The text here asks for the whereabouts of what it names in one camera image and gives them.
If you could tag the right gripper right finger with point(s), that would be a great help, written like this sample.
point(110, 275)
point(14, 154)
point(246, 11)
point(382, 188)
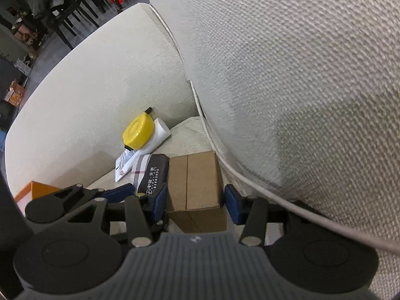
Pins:
point(251, 212)

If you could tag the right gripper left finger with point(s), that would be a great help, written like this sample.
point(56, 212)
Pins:
point(145, 217)

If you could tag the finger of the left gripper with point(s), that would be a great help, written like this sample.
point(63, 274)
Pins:
point(113, 212)
point(52, 207)

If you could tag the brown cardboard box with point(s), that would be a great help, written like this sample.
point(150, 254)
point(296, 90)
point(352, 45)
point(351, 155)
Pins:
point(195, 193)

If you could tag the yellow tape measure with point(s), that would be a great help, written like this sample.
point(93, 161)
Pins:
point(139, 131)

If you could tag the white tube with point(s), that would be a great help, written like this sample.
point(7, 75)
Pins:
point(123, 164)

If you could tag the orange storage box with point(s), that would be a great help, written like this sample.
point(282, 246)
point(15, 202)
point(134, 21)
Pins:
point(33, 190)

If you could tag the black dining chair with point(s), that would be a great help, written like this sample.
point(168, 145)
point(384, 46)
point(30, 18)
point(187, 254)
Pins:
point(68, 8)

